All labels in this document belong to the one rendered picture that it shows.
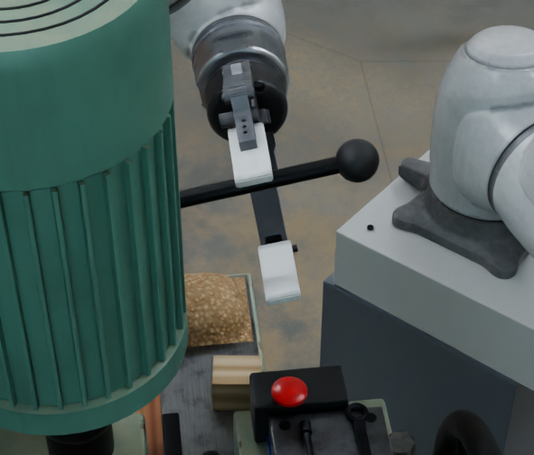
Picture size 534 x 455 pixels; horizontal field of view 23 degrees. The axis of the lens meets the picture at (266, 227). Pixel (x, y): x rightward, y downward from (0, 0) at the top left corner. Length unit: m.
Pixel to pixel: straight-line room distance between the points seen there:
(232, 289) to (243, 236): 1.41
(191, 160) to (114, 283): 2.10
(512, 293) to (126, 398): 0.85
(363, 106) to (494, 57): 1.52
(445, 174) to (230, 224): 1.16
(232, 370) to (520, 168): 0.46
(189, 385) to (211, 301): 0.09
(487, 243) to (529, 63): 0.25
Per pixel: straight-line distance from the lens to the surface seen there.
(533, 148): 1.49
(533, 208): 1.49
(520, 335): 1.63
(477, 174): 1.57
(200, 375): 1.27
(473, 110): 1.57
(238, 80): 1.11
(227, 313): 1.29
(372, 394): 1.87
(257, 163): 1.04
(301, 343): 2.51
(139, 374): 0.89
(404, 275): 1.68
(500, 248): 1.68
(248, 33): 1.24
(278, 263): 1.15
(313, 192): 2.82
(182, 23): 1.28
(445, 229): 1.69
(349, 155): 1.03
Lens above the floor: 1.86
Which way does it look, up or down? 43 degrees down
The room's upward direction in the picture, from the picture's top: straight up
